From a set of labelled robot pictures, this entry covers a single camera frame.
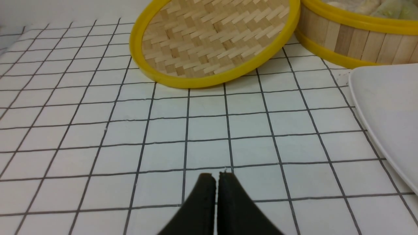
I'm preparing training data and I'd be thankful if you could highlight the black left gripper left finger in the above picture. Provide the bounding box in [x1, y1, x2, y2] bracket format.
[158, 173, 216, 235]

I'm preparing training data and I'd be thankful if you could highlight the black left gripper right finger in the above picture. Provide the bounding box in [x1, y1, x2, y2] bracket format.
[217, 172, 283, 235]

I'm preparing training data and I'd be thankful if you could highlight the white square ceramic plate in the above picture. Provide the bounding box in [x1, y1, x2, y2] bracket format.
[348, 63, 418, 193]

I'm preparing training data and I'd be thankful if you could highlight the yellow-rimmed woven bamboo lid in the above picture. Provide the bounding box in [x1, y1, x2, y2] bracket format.
[129, 0, 301, 89]

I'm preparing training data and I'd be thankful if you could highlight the yellow-rimmed bamboo steamer basket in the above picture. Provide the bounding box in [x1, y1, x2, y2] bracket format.
[295, 0, 418, 69]

